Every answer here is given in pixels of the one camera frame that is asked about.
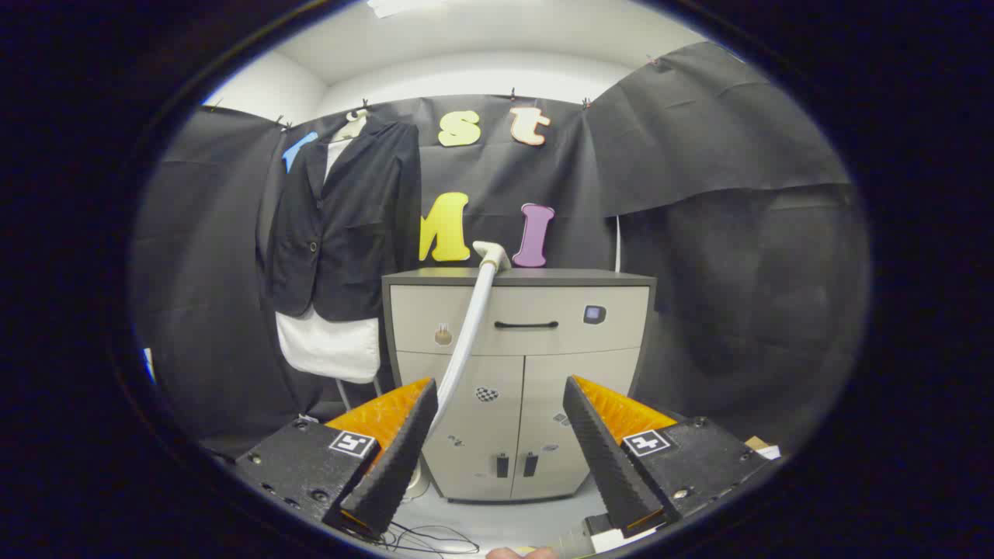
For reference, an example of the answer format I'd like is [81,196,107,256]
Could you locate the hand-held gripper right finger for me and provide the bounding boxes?
[562,376,779,533]

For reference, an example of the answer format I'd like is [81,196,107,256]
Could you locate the black backdrop cloth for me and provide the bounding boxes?
[132,40,871,459]

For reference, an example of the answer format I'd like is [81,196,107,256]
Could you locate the white plastic hanger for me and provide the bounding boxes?
[334,109,370,145]

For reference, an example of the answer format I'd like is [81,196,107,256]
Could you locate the beige cabinet with grey top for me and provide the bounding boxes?
[382,268,657,504]

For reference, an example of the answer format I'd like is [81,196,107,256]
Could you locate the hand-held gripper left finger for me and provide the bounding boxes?
[235,378,440,540]

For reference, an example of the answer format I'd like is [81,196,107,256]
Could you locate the white shirt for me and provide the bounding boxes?
[276,138,381,384]

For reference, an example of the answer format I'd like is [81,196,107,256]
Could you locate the white garment steamer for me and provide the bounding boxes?
[404,240,513,502]

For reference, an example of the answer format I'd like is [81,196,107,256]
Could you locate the black suit jacket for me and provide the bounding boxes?
[256,116,424,323]

